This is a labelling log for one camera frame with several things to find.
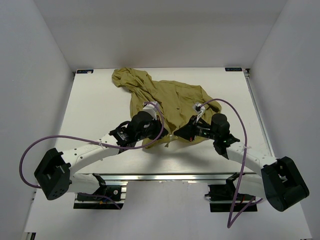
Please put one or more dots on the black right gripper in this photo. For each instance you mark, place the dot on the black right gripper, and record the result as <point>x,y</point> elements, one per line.
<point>189,131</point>

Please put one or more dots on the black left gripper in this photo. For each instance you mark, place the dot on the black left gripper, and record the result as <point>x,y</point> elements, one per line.
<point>157,125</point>

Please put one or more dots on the olive green jacket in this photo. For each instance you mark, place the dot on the olive green jacket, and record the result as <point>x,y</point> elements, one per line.
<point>176,99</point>

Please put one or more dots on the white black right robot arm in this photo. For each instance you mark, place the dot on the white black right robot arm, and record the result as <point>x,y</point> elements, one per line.
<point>276,180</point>

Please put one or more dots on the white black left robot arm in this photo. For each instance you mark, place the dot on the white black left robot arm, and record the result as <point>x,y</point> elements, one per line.
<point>58,171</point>

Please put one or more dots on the blue label right corner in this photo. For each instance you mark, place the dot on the blue label right corner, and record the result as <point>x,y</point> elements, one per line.
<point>233,69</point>

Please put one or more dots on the blue label corner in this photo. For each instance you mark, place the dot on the blue label corner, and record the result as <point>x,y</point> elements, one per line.
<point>84,71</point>
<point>233,69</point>

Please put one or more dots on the blue label left corner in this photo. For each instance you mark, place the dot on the blue label left corner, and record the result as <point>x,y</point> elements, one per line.
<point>84,71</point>

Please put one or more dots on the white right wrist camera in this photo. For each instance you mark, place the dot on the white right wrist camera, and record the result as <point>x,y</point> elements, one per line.
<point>199,109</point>

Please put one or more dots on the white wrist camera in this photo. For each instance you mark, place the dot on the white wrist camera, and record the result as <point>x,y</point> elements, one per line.
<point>151,108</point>
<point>199,109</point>

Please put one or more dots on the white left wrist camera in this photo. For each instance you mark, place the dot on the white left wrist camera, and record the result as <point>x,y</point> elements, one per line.
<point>151,108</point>

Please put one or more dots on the aluminium front rail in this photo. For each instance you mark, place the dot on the aluminium front rail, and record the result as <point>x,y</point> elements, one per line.
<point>193,177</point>

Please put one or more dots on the aluminium rail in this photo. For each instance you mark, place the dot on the aluminium rail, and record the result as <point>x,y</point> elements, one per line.
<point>246,73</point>
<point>193,177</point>

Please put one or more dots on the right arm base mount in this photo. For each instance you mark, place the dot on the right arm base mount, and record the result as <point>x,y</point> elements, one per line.
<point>221,190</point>

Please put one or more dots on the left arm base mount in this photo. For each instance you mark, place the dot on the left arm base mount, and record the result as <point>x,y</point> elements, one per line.
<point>105,197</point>

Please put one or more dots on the aluminium right side rail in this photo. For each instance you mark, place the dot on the aluminium right side rail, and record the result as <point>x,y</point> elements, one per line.
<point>246,73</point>

